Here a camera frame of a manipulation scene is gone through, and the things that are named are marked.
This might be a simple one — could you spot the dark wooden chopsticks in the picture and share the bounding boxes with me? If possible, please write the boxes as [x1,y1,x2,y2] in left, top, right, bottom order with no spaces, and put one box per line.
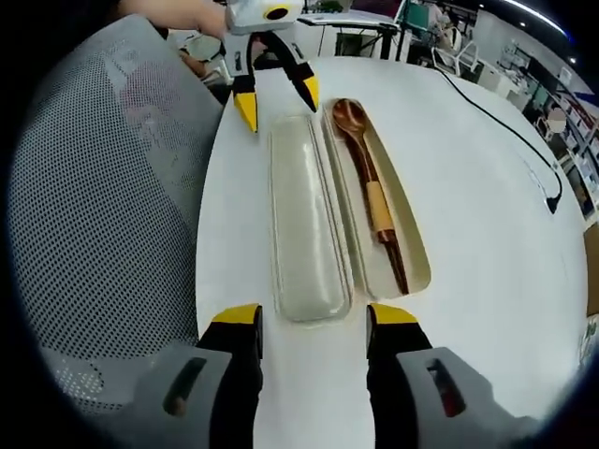
[381,231,412,297]

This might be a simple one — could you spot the person's left hand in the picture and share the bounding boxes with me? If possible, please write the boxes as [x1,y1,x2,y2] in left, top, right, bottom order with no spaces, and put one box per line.
[153,0,231,38]

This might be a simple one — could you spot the black desk cable with socket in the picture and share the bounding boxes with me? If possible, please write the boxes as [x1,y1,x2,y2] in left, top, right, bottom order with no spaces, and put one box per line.
[433,68,563,216]

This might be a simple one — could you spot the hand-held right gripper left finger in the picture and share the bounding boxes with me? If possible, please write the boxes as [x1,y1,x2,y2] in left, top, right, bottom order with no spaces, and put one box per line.
[133,301,264,449]

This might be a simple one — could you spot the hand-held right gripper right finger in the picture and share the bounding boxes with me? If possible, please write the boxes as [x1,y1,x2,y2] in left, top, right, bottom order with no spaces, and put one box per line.
[365,301,519,449]

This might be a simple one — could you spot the beige cutlery case lid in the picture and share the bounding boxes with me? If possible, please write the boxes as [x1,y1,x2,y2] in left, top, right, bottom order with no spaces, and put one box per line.
[266,113,354,325]

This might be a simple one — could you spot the wooden spoon with tan wrap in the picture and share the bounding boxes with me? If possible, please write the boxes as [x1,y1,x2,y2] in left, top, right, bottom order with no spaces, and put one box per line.
[330,97,395,240]

